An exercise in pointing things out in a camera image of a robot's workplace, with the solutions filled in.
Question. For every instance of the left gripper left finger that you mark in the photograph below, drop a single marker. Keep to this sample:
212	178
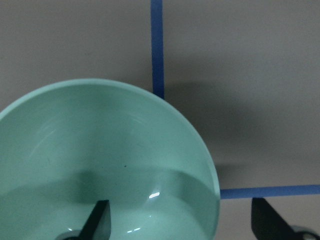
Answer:
98	224

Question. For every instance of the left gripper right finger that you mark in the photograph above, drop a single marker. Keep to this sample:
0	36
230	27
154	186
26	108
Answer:
267	224

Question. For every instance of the green bowl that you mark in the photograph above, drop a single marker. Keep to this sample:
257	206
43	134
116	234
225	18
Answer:
68	145

